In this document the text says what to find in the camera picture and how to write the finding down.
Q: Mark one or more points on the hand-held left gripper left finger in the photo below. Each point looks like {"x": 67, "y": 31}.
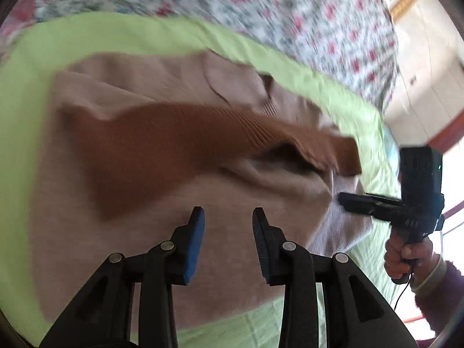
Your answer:
{"x": 192, "y": 250}

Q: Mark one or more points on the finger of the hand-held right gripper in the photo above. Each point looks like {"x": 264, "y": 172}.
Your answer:
{"x": 362, "y": 205}

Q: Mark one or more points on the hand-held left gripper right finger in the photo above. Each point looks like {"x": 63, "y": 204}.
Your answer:
{"x": 261, "y": 250}

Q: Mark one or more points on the beige and brown knit sweater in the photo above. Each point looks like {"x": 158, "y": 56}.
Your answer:
{"x": 188, "y": 174}

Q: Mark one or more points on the person's right forearm purple sleeve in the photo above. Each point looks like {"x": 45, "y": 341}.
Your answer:
{"x": 440, "y": 297}

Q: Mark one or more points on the person's right hand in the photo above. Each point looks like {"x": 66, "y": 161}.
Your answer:
{"x": 417, "y": 255}

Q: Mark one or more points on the floral printed bed sheet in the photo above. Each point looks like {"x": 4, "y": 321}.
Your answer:
{"x": 275, "y": 18}

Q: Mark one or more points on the light green quilted blanket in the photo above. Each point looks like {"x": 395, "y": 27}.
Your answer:
{"x": 50, "y": 47}

